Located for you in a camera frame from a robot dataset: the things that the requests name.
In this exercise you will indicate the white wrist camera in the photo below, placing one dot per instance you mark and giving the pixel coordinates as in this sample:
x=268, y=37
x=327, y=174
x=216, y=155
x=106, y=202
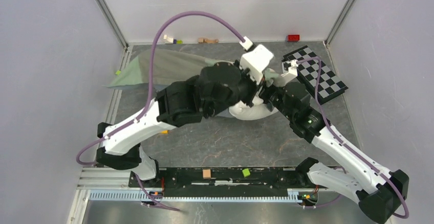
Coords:
x=290, y=72
x=256, y=59

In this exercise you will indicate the green cube on rail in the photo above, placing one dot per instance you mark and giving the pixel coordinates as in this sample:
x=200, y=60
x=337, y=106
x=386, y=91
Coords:
x=246, y=172

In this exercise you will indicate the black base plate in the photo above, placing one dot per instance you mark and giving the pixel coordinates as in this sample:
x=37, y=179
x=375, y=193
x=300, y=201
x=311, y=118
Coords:
x=227, y=182

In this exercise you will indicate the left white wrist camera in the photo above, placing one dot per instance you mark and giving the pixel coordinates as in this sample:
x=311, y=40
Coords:
x=256, y=59

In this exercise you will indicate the black white checkerboard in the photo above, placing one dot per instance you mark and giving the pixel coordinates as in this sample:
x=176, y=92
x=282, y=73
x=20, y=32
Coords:
x=320, y=80

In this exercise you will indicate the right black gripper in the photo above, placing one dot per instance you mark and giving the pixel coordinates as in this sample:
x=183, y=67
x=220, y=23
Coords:
x=265, y=91

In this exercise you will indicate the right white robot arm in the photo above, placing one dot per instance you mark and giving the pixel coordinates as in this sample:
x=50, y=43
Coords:
x=378, y=191

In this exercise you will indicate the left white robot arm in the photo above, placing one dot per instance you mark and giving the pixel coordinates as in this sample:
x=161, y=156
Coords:
x=175, y=106

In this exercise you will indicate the tan wooden blocks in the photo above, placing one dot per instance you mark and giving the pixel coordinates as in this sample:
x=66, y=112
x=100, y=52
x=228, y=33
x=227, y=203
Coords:
x=204, y=40

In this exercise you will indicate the white toothed rail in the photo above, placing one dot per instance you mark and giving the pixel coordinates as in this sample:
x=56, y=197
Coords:
x=139, y=195

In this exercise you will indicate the tan wooden cube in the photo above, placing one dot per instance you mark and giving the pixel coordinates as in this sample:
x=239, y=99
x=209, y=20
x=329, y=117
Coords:
x=206, y=173

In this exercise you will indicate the red lego brick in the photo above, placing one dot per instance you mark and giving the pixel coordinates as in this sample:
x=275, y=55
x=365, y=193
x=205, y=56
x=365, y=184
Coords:
x=293, y=38

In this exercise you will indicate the blue grey pillowcase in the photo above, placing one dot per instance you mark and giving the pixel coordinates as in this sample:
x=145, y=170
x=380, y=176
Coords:
x=168, y=66

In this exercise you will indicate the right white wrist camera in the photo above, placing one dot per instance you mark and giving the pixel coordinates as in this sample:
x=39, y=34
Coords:
x=290, y=72

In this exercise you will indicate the white purple block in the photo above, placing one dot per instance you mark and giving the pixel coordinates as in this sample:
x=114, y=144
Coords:
x=170, y=40

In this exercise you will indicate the white pillow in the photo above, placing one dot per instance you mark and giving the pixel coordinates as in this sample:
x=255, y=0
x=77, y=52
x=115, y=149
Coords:
x=259, y=110

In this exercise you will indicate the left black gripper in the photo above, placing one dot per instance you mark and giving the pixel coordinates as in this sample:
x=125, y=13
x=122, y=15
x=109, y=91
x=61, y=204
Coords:
x=254, y=88

